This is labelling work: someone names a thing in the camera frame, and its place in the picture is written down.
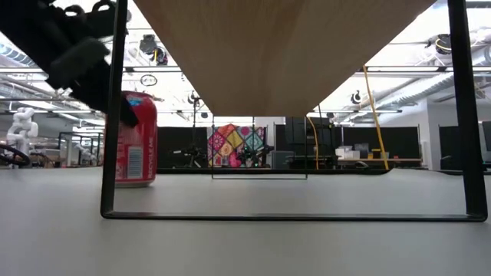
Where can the red soda can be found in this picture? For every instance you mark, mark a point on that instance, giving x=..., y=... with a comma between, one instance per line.
x=142, y=153

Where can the black light stand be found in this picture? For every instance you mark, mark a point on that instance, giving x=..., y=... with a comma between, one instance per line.
x=195, y=115

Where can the colourful patchwork painting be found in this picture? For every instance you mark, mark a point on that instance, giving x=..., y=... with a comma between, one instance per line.
x=234, y=140

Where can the background desk with boxes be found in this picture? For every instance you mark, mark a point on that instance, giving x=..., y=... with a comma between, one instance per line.
x=353, y=153

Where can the wooden shelf black metal legs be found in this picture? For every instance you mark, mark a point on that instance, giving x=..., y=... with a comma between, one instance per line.
x=268, y=57

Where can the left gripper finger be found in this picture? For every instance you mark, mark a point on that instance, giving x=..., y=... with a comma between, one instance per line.
x=88, y=80

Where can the black partition panel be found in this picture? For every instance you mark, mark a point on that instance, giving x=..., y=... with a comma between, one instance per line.
x=169, y=142

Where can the black hanging hook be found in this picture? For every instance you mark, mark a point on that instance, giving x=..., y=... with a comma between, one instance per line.
x=356, y=97

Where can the black mounted camera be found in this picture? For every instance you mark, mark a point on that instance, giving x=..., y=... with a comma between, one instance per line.
x=149, y=44

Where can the background black robot arm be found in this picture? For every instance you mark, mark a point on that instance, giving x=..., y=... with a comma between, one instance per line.
x=190, y=153
x=255, y=153

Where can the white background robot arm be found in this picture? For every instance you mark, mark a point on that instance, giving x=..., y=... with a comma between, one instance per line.
x=23, y=126

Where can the dark cabinet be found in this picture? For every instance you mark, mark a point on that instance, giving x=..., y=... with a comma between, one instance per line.
x=295, y=134

